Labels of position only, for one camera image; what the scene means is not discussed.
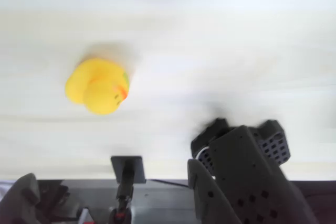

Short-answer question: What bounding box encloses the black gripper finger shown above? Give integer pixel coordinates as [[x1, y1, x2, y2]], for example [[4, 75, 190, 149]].
[[187, 158, 243, 224], [0, 173, 41, 224]]

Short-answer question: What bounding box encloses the yellow rubber duck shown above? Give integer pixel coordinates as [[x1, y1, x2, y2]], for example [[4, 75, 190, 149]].
[[65, 58, 131, 116]]

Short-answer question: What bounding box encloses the thin black cable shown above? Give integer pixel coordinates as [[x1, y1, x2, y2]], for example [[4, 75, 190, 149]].
[[146, 178, 190, 189]]

